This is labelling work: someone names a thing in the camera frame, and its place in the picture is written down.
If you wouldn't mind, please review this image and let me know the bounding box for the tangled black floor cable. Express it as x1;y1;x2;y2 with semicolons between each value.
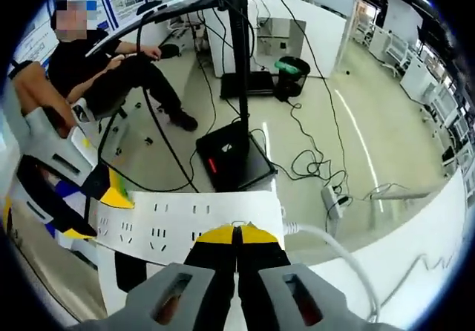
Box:
255;100;350;183

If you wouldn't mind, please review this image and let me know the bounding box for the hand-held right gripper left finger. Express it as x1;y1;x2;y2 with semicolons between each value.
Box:
68;223;238;331

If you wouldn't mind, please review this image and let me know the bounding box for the white swivel chair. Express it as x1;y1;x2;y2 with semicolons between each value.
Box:
72;96;155;146

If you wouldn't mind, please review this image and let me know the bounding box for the white power strip cable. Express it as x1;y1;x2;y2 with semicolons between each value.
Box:
282;219;383;323

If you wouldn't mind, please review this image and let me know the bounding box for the white floor socket strip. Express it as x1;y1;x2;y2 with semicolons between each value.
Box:
321;184;353;220

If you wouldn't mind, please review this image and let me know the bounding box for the black floor case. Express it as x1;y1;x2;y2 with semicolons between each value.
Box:
220;71;275;100

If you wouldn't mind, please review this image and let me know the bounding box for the black trash bin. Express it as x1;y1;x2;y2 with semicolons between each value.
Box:
273;56;312;102

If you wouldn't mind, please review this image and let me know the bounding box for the white table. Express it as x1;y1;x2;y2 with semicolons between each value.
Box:
94;167;471;331

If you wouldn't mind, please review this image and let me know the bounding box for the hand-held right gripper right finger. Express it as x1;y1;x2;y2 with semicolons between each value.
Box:
234;222;405;331

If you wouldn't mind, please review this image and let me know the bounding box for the thick black hose cable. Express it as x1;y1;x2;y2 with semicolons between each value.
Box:
135;11;201;194

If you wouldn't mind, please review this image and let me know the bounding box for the row of white office chairs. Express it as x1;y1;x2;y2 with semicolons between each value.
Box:
356;0;475;176

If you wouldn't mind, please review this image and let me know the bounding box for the black side mounting bracket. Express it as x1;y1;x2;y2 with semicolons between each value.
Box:
114;251;149;294

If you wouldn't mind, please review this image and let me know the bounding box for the white reception counter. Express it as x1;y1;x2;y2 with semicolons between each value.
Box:
203;0;352;79

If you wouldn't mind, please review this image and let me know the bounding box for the white power strip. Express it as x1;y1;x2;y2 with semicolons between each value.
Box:
87;191;286;267

